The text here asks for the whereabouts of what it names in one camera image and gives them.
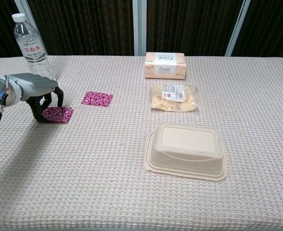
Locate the pink woven tablecloth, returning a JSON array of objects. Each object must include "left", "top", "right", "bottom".
[{"left": 0, "top": 55, "right": 283, "bottom": 231}]

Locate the beige takeaway food container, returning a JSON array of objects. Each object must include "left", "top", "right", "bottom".
[{"left": 145, "top": 122, "right": 228, "bottom": 181}]

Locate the clear bag of snacks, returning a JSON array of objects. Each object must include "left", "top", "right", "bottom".
[{"left": 150, "top": 84, "right": 199, "bottom": 112}]

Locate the peach facial tissue pack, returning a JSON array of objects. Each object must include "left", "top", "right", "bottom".
[{"left": 144, "top": 51, "right": 187, "bottom": 79}]

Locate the dark brown pleated curtain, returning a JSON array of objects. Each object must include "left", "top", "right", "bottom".
[{"left": 0, "top": 0, "right": 283, "bottom": 64}]

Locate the clear plastic water bottle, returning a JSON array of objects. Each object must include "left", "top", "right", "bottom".
[{"left": 11, "top": 13, "right": 57, "bottom": 81}]

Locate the white frame post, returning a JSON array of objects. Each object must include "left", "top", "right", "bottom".
[
  {"left": 13, "top": 0, "right": 49, "bottom": 56},
  {"left": 225, "top": 0, "right": 251, "bottom": 57},
  {"left": 132, "top": 0, "right": 148, "bottom": 57}
]

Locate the pink patterned playing card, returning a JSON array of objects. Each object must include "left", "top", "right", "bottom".
[{"left": 81, "top": 90, "right": 114, "bottom": 109}]

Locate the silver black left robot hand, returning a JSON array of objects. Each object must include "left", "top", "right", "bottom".
[{"left": 11, "top": 73, "right": 65, "bottom": 123}]

